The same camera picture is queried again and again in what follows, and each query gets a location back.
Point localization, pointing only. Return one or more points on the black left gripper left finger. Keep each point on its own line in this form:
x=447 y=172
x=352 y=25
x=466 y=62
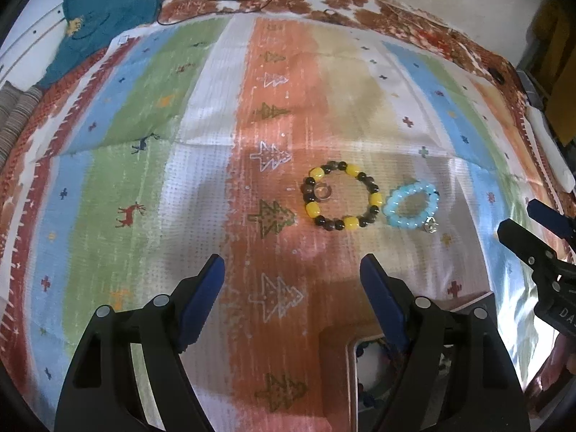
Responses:
x=100 y=392

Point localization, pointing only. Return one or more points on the striped grey pillow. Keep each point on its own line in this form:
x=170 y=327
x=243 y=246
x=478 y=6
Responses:
x=16 y=108

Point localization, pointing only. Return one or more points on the teal blue garment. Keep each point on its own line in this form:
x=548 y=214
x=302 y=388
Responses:
x=90 y=26

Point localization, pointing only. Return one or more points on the mustard yellow hanging cloth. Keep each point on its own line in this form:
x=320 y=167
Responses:
x=553 y=31

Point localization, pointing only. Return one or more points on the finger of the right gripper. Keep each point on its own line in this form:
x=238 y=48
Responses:
x=561 y=225
x=528 y=248

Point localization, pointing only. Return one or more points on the small black object on bed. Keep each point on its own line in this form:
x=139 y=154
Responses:
x=496 y=75

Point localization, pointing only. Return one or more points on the colourful striped mat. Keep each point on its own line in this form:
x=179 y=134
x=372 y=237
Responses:
x=270 y=166

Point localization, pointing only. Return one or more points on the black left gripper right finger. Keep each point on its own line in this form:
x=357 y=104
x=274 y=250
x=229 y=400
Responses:
x=455 y=373

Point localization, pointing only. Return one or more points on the silver metal tin box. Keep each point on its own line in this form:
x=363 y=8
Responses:
x=355 y=376

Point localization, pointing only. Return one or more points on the brown floral bedsheet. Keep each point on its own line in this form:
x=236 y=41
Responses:
x=405 y=9

